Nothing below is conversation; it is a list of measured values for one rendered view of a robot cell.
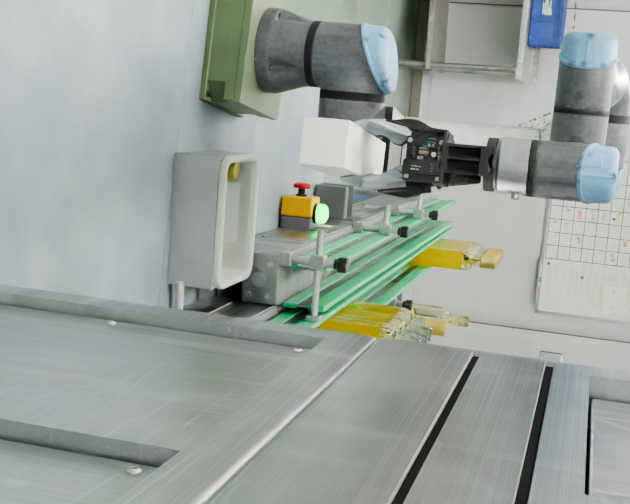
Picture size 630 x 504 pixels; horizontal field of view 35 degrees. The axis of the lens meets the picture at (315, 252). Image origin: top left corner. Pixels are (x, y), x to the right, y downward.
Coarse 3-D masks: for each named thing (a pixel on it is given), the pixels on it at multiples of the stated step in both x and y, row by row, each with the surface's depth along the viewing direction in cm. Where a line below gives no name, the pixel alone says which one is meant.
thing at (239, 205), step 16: (224, 160) 165; (240, 160) 170; (256, 160) 178; (224, 176) 164; (240, 176) 180; (256, 176) 180; (224, 192) 165; (240, 192) 181; (256, 192) 180; (224, 208) 165; (240, 208) 181; (256, 208) 181; (224, 224) 182; (240, 224) 181; (224, 240) 182; (240, 240) 182; (224, 256) 183; (240, 256) 182; (224, 272) 177; (240, 272) 180
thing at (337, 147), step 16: (304, 128) 130; (320, 128) 129; (336, 128) 129; (352, 128) 130; (304, 144) 130; (320, 144) 129; (336, 144) 129; (352, 144) 131; (368, 144) 140; (384, 144) 151; (304, 160) 130; (320, 160) 129; (336, 160) 129; (352, 160) 132; (368, 160) 142; (336, 176) 147
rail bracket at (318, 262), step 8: (320, 232) 181; (320, 240) 181; (320, 248) 182; (280, 256) 183; (288, 256) 183; (296, 256) 183; (304, 256) 183; (312, 256) 181; (320, 256) 181; (280, 264) 183; (288, 264) 183; (304, 264) 183; (312, 264) 182; (320, 264) 181; (328, 264) 181; (336, 264) 181; (344, 264) 180; (320, 272) 183; (344, 272) 181; (312, 296) 183; (312, 304) 183; (312, 312) 183; (312, 320) 183; (320, 320) 184
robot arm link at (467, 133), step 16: (320, 112) 177; (336, 112) 174; (352, 112) 173; (368, 112) 174; (384, 112) 175; (448, 128) 175; (464, 128) 175; (480, 128) 175; (496, 128) 175; (512, 128) 176; (528, 128) 176; (544, 128) 175; (608, 128) 171; (624, 128) 172; (480, 144) 174; (608, 144) 171; (624, 144) 173; (384, 160) 175; (400, 160) 177
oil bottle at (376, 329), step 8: (328, 320) 191; (336, 320) 191; (344, 320) 192; (352, 320) 192; (360, 320) 193; (368, 320) 193; (320, 328) 191; (328, 328) 191; (336, 328) 190; (344, 328) 190; (352, 328) 190; (360, 328) 189; (368, 328) 189; (376, 328) 188; (384, 328) 188; (392, 328) 190; (376, 336) 188; (384, 336) 188; (392, 336) 189
